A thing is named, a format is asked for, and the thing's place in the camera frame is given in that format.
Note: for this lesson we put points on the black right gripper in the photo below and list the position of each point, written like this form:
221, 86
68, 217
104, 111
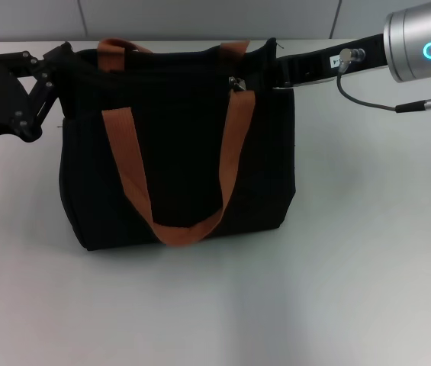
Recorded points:
314, 66

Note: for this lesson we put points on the silver zipper pull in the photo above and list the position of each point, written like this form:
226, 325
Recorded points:
238, 84

